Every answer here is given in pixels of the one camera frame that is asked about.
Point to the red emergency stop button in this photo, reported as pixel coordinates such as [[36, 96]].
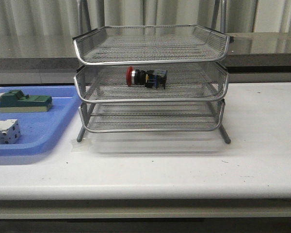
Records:
[[150, 78]]

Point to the silver mesh tray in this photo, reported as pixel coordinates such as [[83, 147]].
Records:
[[201, 81], [120, 45], [119, 117]]

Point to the blue plastic tray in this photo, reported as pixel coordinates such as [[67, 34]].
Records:
[[40, 131]]

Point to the dark grey rear counter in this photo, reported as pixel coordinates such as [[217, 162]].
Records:
[[249, 52]]

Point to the white circuit breaker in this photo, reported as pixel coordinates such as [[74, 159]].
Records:
[[9, 131]]

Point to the silver metal rack frame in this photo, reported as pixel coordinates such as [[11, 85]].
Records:
[[221, 129]]

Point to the green and beige switch block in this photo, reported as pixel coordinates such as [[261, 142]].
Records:
[[15, 101]]

